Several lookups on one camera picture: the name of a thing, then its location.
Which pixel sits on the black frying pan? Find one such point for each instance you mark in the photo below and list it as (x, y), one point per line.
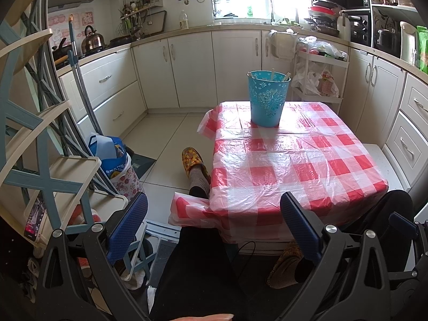
(326, 30)

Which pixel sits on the blue plastic bag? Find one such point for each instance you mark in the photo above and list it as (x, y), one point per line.
(110, 160)

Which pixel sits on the white trolley rack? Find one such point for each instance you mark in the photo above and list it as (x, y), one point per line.
(321, 57)

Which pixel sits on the person's left leg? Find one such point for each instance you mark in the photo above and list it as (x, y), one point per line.
(200, 274)

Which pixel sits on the clear plastic bottle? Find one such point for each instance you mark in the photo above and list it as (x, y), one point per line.
(184, 21)

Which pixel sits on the white fluffy slipper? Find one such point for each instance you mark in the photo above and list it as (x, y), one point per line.
(135, 279)

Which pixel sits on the dark floor mat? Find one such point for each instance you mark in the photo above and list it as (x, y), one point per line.
(142, 165)

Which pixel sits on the pink wall stickers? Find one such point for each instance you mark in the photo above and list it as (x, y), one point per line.
(57, 23)

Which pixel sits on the white hanging bin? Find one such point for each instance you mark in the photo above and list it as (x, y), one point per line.
(282, 45)

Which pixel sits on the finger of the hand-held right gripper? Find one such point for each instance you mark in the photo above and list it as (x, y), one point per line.
(422, 257)
(403, 224)

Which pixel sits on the blue beige shelf rack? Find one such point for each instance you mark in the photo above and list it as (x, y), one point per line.
(67, 174)

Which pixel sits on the black wok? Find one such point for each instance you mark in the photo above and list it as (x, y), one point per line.
(60, 52)

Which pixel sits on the floral print bag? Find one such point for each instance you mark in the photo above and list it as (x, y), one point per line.
(128, 184)

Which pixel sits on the red pan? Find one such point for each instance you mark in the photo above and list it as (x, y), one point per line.
(322, 9)

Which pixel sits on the blue plastic bucket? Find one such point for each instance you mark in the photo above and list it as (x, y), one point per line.
(267, 103)

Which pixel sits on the black electric cooker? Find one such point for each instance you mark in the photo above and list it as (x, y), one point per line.
(386, 41)

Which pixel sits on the black toaster oven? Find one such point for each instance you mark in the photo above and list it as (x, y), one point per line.
(357, 30)

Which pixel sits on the clear plastic bags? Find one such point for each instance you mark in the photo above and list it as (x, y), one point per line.
(321, 45)

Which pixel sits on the chrome faucet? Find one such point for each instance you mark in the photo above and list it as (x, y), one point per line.
(272, 10)

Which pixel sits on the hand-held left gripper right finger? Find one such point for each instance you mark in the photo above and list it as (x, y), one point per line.
(301, 230)

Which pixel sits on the white plastic bags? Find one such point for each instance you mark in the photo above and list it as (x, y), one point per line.
(311, 83)

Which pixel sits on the white bench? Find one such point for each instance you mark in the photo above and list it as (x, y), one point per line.
(384, 167)

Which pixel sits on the bunch of wooden chopsticks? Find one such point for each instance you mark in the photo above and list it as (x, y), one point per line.
(272, 74)

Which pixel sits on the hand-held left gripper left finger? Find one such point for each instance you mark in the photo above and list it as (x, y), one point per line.
(128, 227)

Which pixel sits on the red white checkered tablecloth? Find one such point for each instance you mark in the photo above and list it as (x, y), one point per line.
(284, 160)

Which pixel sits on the white kitchen base cabinets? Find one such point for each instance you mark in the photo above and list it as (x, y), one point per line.
(234, 67)

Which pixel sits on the white electric water boiler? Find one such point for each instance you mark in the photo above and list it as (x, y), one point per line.
(408, 43)

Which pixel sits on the green bag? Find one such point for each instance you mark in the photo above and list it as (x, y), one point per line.
(422, 46)

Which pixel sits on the steel kettle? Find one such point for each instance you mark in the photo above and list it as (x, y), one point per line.
(92, 41)

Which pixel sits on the smartphone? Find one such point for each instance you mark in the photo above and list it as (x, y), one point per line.
(35, 219)

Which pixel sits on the white jug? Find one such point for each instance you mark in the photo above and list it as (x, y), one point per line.
(343, 28)

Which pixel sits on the wall-mounted utensil rack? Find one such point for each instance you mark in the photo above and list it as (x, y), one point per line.
(140, 10)

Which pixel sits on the metal kitchen shelf rack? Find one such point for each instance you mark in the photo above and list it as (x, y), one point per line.
(391, 6)

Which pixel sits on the grey mop pole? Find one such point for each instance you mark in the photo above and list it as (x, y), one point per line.
(78, 73)

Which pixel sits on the person's left hand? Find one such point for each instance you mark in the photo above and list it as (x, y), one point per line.
(207, 318)

